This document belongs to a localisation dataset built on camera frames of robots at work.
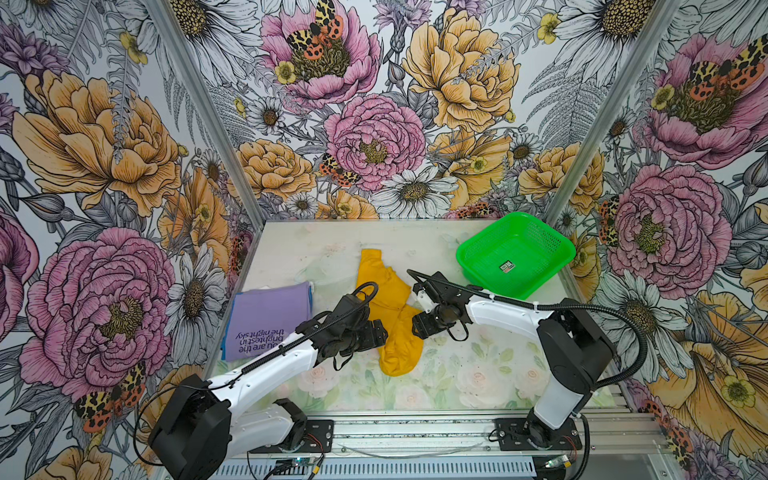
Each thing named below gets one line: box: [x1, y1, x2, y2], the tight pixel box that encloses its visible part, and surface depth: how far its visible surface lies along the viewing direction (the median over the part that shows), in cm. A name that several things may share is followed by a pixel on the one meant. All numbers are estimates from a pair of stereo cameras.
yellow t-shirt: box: [356, 249, 425, 376], surface depth 92 cm
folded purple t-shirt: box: [221, 282, 313, 362], surface depth 96 cm
